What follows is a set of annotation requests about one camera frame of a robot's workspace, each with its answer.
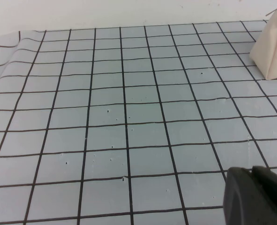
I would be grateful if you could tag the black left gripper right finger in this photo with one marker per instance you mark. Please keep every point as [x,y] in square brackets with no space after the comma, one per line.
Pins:
[275,199]

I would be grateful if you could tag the blue-grey black grid mat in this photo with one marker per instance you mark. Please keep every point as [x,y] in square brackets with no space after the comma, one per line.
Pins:
[119,117]

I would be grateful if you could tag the cream canvas pencil case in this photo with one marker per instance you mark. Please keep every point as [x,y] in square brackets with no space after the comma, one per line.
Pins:
[274,47]

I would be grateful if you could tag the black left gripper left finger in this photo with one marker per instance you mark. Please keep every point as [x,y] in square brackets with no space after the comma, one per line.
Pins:
[239,199]

